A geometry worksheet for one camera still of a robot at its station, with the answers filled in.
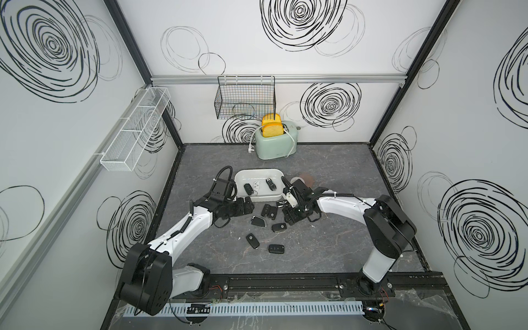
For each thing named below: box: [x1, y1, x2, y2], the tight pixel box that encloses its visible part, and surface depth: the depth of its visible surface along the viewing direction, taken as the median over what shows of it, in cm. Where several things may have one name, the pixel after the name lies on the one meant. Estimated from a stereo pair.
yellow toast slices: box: [261, 112, 284, 138], surface depth 103 cm
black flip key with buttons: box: [243, 182, 254, 196], surface depth 101 cm
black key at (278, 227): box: [270, 222, 288, 233], surface depth 89 cm
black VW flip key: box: [268, 204, 278, 220], surface depth 93 cm
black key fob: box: [265, 177, 278, 192], surface depth 102 cm
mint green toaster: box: [255, 121, 298, 161], surface depth 107 cm
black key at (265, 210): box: [261, 203, 271, 217], surface depth 94 cm
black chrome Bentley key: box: [276, 200, 289, 209], surface depth 96 cm
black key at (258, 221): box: [250, 215, 267, 228], surface depth 91 cm
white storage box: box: [233, 168, 287, 203], surface depth 103 cm
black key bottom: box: [268, 244, 285, 254], surface depth 84 cm
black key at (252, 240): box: [246, 232, 260, 250], surface depth 86 cm
